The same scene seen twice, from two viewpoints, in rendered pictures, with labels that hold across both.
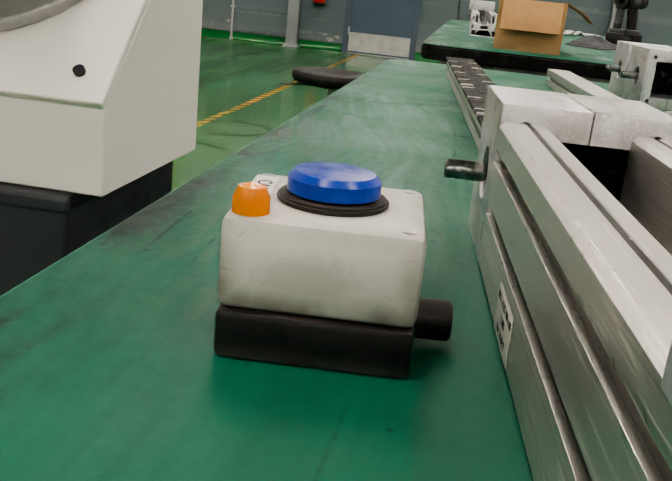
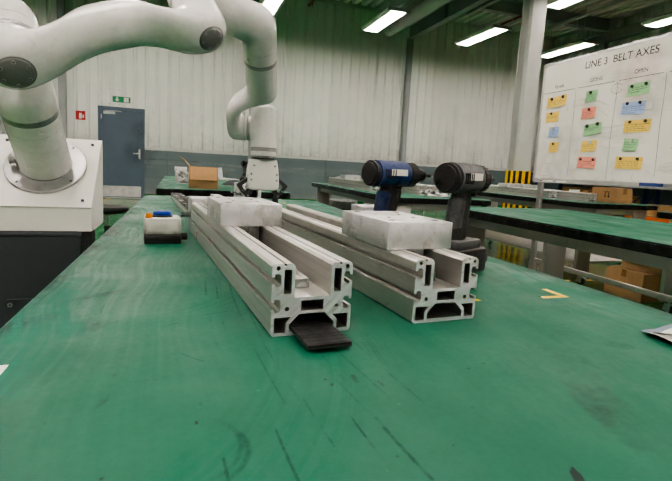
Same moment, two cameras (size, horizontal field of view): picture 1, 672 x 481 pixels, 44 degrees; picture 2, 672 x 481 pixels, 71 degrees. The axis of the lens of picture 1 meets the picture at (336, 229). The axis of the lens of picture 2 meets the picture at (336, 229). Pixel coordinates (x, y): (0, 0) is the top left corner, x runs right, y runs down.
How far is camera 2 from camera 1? 0.85 m
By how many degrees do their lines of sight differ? 28
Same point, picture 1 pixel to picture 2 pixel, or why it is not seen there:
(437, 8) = (154, 169)
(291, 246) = (157, 222)
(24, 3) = (61, 184)
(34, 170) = (71, 226)
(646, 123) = not seen: hidden behind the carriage
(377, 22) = (119, 179)
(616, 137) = not seen: hidden behind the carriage
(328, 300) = (165, 231)
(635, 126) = not seen: hidden behind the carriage
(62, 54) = (76, 196)
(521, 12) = (199, 172)
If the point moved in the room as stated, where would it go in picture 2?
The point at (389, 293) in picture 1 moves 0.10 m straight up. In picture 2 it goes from (175, 228) to (176, 185)
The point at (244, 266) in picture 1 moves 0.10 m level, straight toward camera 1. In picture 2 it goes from (149, 226) to (159, 233)
